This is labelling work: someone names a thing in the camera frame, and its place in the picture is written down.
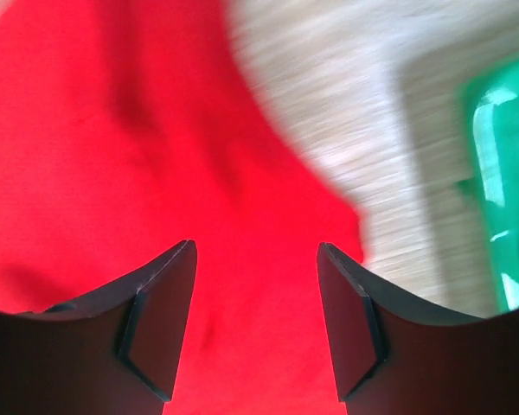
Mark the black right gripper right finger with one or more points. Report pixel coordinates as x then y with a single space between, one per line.
396 353

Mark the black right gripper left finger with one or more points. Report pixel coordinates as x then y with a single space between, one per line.
113 350

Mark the red t-shirt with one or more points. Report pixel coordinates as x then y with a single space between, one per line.
126 127

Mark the green plastic bin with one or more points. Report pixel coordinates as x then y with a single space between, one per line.
490 115

